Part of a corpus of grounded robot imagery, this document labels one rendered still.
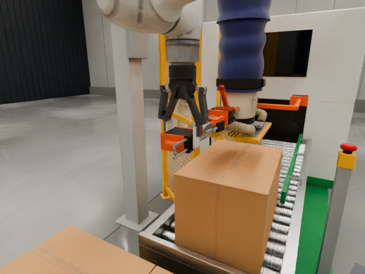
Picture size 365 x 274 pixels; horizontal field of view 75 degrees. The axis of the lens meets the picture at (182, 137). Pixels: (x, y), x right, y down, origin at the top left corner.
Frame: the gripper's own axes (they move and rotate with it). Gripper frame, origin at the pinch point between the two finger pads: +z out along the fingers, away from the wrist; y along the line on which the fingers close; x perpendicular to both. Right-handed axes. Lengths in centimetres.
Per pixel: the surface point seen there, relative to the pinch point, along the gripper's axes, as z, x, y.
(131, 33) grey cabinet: -42, -85, 90
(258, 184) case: 25.9, -32.7, -16.9
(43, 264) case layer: 66, 13, 65
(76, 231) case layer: 67, -10, 72
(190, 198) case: 36.0, -24.5, 9.4
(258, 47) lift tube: -28, -54, -8
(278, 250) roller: 67, -49, -27
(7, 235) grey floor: 122, -20, 186
